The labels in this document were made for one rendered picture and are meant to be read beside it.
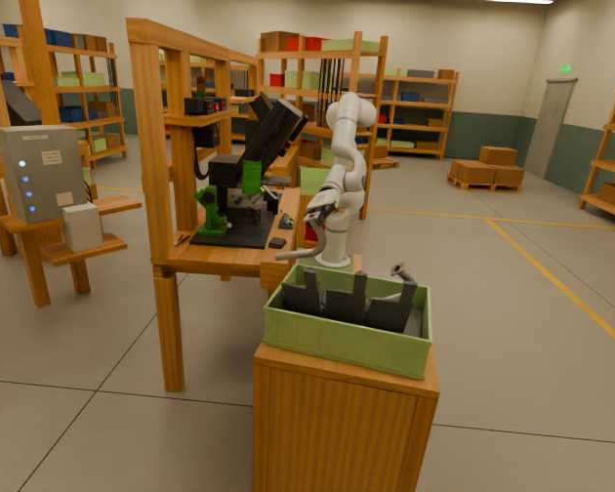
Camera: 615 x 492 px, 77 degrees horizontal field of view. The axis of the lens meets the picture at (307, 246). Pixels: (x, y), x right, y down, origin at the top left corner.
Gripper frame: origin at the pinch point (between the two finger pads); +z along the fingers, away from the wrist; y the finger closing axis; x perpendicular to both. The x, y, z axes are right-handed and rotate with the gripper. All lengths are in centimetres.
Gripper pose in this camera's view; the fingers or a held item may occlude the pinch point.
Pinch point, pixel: (314, 221)
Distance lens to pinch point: 133.3
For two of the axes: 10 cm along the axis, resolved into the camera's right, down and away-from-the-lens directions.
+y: 8.1, -1.6, -5.6
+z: -3.4, 6.5, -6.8
